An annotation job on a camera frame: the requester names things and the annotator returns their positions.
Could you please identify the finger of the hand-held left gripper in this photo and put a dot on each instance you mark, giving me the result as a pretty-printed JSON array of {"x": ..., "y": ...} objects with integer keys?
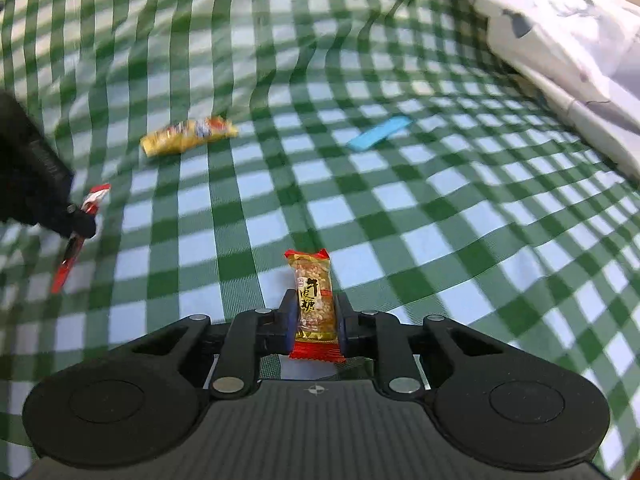
[{"x": 81, "y": 222}]

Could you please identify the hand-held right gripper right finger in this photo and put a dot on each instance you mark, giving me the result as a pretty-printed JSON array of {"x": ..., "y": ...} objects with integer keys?
[{"x": 343, "y": 321}]

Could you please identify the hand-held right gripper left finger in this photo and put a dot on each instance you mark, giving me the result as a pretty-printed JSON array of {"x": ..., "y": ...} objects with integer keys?
[{"x": 289, "y": 321}]

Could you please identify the peanut nougat candy red-ended wrapper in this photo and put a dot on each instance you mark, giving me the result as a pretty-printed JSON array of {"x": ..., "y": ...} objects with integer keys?
[{"x": 314, "y": 305}]

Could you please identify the red snack bag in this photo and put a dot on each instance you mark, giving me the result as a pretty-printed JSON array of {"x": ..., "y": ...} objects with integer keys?
[{"x": 65, "y": 265}]

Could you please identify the green checked bedsheet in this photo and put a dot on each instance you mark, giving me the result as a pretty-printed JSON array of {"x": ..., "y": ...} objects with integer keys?
[{"x": 450, "y": 260}]

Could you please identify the yellow snack packet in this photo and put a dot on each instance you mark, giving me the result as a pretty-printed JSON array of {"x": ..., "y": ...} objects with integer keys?
[{"x": 187, "y": 135}]

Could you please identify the light blue paper strip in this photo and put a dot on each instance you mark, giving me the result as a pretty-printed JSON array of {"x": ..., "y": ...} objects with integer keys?
[{"x": 379, "y": 133}]

